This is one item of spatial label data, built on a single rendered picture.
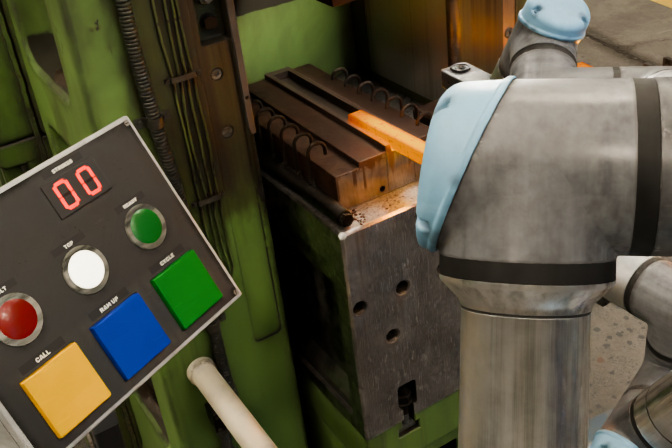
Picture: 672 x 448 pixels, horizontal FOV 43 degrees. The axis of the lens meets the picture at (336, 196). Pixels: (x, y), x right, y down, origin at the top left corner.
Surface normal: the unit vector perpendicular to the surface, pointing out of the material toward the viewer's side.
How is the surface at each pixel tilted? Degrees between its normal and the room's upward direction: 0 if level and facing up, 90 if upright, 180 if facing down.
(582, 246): 66
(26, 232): 60
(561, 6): 29
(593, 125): 34
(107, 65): 90
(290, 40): 90
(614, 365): 0
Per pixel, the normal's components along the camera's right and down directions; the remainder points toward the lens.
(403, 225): 0.53, 0.38
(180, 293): 0.67, -0.25
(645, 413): -0.94, -0.15
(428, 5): -0.84, 0.35
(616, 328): -0.11, -0.86
